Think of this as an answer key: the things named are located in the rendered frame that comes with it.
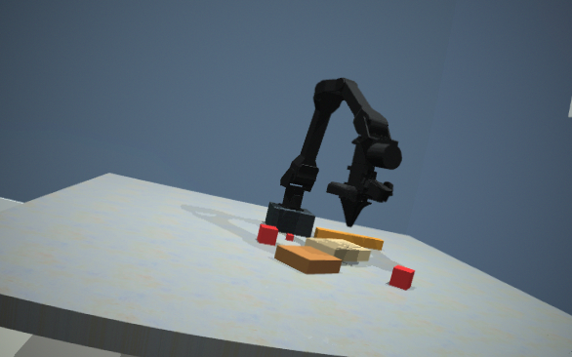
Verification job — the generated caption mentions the red square block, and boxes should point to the red square block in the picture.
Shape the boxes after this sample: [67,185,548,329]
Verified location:
[389,265,415,291]
[257,224,279,246]

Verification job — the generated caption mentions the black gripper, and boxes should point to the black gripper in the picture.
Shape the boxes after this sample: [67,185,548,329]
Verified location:
[326,162,377,227]

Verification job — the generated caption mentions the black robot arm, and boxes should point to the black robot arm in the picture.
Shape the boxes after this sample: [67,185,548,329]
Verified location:
[278,78,402,212]

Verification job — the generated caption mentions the orange long bar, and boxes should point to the orange long bar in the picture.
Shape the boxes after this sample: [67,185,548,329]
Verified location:
[314,227,384,251]

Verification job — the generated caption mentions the brown flat square block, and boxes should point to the brown flat square block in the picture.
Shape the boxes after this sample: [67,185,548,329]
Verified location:
[274,246,342,275]

